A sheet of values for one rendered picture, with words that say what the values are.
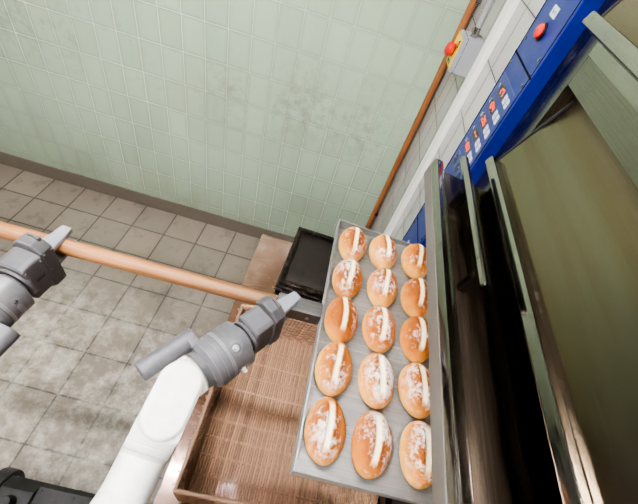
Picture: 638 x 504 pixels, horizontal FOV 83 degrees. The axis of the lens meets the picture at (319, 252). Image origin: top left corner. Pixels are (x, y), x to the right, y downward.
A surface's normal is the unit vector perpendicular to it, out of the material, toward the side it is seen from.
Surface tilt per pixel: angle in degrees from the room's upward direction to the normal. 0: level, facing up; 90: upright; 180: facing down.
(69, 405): 0
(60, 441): 0
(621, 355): 70
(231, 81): 90
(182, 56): 90
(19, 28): 90
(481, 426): 9
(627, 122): 90
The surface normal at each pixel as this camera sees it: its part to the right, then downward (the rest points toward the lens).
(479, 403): 0.36, -0.58
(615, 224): -0.83, -0.47
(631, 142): -0.96, -0.28
